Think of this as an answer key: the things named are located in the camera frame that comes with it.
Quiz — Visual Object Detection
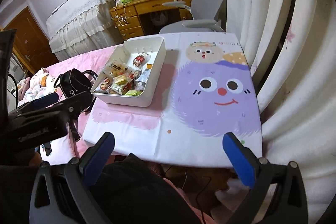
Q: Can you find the wooden desk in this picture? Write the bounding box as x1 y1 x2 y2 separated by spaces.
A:
109 0 192 40

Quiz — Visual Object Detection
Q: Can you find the white orange snack bar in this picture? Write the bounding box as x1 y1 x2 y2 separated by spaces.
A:
137 64 153 83

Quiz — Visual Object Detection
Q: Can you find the red round pastry packet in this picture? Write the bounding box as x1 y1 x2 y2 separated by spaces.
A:
133 53 150 68

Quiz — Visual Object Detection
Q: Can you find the grey office chair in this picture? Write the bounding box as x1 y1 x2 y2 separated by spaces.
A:
159 0 225 34

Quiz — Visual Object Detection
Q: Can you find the white curtain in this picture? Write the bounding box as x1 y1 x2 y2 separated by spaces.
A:
227 0 335 223

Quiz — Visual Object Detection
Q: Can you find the black handbag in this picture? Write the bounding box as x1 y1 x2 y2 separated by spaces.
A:
54 69 97 141

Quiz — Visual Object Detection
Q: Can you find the red white snack packet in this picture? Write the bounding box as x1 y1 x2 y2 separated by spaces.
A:
97 77 111 93

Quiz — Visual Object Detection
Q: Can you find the Lipo cream biscuit packet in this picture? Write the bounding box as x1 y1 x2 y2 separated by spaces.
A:
108 84 123 95

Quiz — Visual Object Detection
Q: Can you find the brown nut cracker bag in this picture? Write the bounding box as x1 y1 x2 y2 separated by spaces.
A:
129 70 142 80

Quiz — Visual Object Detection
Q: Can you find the cartoon printed tablecloth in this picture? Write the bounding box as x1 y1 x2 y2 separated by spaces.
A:
83 32 263 168

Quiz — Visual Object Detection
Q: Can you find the black cable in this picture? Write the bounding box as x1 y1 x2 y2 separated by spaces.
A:
7 73 20 109

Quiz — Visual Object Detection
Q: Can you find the golden fried snack bag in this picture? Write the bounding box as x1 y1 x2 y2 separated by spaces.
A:
102 61 130 77

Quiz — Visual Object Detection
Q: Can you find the green pastry packet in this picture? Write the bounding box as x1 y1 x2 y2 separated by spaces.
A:
125 90 143 96

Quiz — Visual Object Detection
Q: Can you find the brown wooden door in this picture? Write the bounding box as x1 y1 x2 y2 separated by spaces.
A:
5 7 59 75

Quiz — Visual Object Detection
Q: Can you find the dark brownie red-edged packet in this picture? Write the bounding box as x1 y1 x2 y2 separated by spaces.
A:
122 81 134 94

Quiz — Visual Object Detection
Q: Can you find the white lace covered furniture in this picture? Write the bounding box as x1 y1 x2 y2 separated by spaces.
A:
46 0 123 61

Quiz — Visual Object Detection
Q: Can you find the yellow snack packet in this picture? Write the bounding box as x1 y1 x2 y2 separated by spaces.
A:
113 75 127 85

